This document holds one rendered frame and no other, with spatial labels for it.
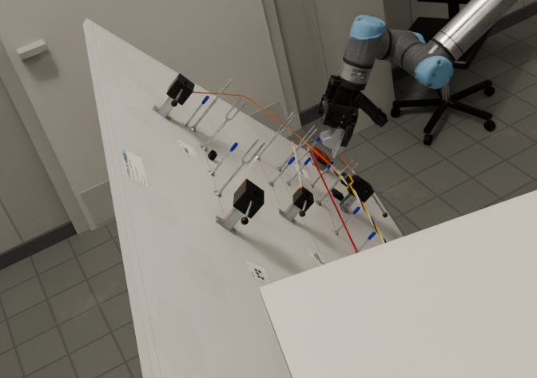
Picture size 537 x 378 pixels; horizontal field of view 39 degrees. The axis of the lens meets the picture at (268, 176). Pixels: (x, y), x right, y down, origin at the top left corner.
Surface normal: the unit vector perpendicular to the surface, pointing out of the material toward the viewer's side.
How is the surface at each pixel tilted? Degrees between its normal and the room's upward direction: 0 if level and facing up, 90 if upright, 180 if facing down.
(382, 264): 0
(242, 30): 90
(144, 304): 52
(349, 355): 0
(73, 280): 0
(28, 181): 90
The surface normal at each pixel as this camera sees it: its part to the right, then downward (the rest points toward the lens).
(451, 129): -0.21, -0.77
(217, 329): 0.62, -0.73
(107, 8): 0.45, 0.47
